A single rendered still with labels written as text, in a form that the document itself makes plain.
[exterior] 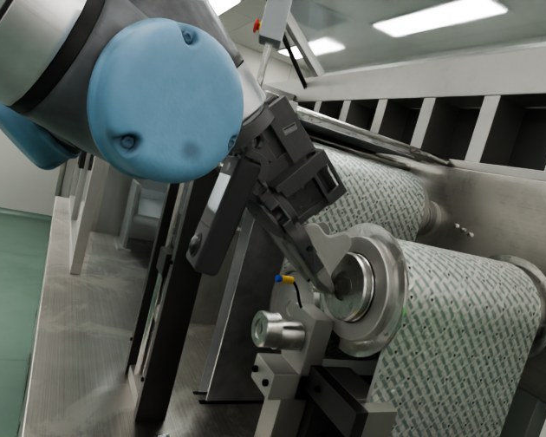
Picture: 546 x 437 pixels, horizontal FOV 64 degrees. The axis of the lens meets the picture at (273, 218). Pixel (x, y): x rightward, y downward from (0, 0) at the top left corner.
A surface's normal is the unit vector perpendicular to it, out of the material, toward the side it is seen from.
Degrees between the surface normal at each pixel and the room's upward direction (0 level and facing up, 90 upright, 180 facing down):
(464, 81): 90
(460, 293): 65
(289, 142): 90
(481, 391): 90
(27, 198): 90
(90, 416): 0
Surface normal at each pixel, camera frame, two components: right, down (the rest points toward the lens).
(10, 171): 0.41, 0.22
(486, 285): 0.49, -0.36
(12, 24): 0.51, 0.45
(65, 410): 0.26, -0.96
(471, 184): -0.87, -0.18
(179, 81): 0.63, 0.26
